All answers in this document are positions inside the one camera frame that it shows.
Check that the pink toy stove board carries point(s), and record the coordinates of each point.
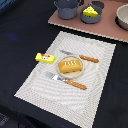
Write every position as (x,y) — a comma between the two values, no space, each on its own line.
(106,27)

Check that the beige round toy plate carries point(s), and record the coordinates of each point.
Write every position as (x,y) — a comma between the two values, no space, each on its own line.
(71,75)

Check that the yellow toy butter box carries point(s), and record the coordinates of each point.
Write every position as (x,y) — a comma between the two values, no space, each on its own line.
(46,58)

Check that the beige toy sink bowl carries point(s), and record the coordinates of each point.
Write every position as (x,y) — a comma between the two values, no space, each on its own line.
(122,14)

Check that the yellow toy cheese wedge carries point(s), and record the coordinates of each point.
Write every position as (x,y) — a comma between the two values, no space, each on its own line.
(90,12)

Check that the grey toy frying pan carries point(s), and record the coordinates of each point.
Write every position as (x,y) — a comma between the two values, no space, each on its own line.
(91,20)

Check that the beige woven placemat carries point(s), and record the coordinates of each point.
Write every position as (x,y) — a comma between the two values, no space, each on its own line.
(70,103)

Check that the grey toy cooking pot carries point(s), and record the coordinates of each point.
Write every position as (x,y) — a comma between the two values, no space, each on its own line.
(67,9)

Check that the toy bread loaf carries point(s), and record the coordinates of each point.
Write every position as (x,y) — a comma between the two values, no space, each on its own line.
(69,66)

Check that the toy knife orange handle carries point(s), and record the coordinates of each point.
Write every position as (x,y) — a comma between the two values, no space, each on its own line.
(81,56)

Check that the toy fork orange handle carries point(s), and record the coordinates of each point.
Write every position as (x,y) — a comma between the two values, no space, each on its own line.
(67,81)

